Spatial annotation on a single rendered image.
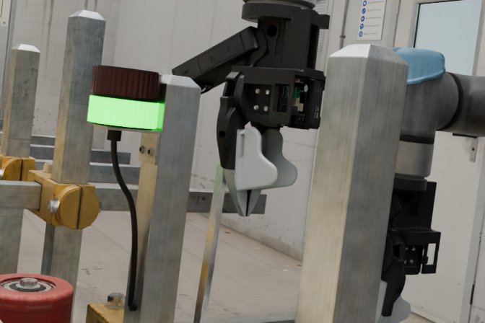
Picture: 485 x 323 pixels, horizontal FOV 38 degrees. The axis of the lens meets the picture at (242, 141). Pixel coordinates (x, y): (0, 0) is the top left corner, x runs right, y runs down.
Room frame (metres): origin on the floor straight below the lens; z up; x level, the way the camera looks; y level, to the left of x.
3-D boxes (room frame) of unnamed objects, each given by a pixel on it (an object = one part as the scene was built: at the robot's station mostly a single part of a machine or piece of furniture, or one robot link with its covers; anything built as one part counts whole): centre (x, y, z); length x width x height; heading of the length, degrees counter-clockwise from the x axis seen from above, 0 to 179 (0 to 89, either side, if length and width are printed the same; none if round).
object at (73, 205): (0.87, 0.22, 0.95); 0.13 x 0.06 x 0.05; 33
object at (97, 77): (0.61, 0.11, 1.10); 0.06 x 0.06 x 0.02
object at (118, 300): (0.70, 0.11, 0.88); 0.02 x 0.02 x 0.01
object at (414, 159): (0.86, -0.19, 1.05); 0.08 x 0.08 x 0.05
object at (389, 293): (0.83, -0.19, 0.91); 0.05 x 0.02 x 0.09; 33
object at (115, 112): (0.61, 0.11, 1.07); 0.06 x 0.06 x 0.02
